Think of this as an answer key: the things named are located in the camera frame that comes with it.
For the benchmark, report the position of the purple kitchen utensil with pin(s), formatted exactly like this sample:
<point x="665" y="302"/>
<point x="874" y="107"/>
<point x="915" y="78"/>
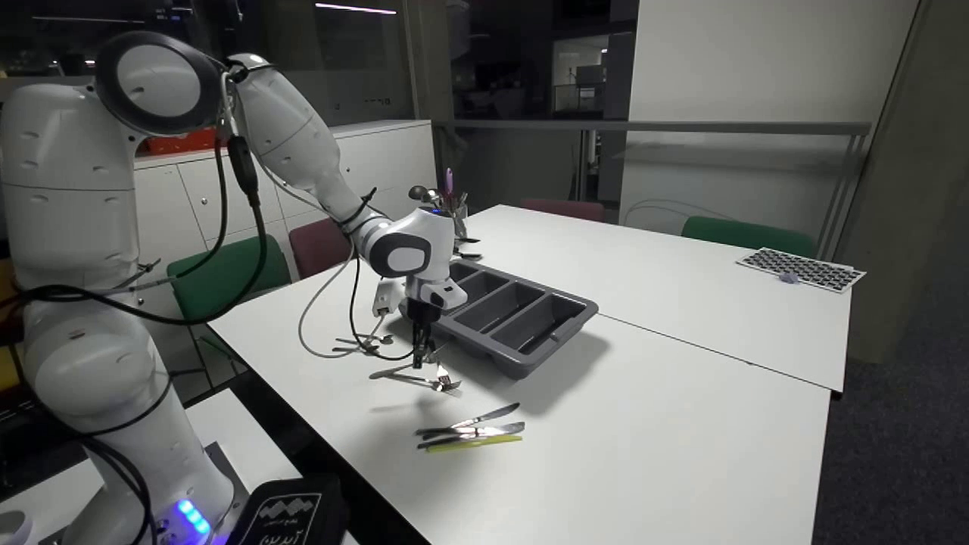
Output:
<point x="450" y="184"/>

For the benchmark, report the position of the grey plastic utensil organizer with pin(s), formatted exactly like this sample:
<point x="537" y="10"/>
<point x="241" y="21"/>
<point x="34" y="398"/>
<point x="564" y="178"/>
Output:
<point x="503" y="319"/>

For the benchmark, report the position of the black box with white print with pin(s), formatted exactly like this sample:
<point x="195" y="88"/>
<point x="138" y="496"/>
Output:
<point x="289" y="516"/>

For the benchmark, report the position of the green chair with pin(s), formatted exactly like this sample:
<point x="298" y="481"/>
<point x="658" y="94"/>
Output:
<point x="751" y="233"/>
<point x="227" y="272"/>

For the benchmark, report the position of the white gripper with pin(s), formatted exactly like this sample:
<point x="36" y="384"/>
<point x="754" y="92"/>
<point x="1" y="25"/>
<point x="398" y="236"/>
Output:
<point x="438" y="292"/>

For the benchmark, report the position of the grey metal railing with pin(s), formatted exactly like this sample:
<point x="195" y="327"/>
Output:
<point x="655" y="129"/>

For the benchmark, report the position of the metal utensil holder cup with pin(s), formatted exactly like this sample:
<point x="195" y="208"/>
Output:
<point x="457" y="228"/>

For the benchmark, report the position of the yellow-green plastic knife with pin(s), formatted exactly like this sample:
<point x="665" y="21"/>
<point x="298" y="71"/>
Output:
<point x="473" y="443"/>

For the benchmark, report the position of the white low cabinet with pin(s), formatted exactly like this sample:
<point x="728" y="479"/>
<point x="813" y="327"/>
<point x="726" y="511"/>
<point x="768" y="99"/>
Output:
<point x="394" y="162"/>

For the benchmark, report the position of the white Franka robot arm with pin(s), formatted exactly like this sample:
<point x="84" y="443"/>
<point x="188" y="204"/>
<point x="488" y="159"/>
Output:
<point x="63" y="202"/>

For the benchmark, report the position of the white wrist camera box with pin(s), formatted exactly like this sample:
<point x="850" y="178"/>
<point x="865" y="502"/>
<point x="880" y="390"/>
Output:
<point x="390" y="298"/>

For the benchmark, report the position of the dark red chair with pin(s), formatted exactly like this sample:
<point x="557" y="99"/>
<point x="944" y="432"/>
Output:
<point x="564" y="208"/>

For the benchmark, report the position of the red box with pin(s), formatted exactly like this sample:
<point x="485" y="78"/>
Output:
<point x="318" y="243"/>

